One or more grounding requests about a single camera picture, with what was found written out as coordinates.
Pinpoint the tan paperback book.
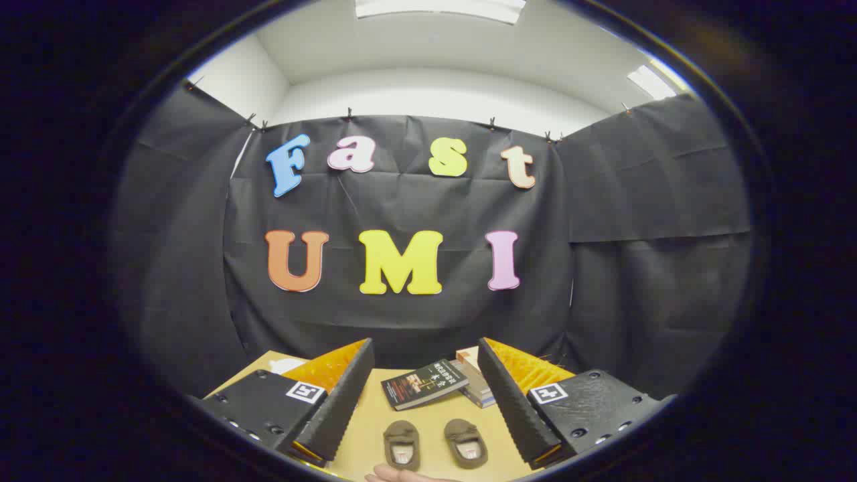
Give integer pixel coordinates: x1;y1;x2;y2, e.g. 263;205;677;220
455;346;495;402

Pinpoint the ceiling light panel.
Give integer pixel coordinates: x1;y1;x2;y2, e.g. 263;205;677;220
354;0;527;25
628;64;678;101

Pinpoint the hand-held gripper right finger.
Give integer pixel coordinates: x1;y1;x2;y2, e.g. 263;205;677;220
477;337;676;470

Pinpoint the brown fuzzy shoe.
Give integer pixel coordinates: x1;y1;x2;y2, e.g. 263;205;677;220
383;420;422;472
443;418;489;470

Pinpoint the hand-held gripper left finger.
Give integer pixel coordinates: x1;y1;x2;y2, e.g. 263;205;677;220
200;338;376;468

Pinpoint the black cover book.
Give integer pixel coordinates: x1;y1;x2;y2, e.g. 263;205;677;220
381;359;469;411

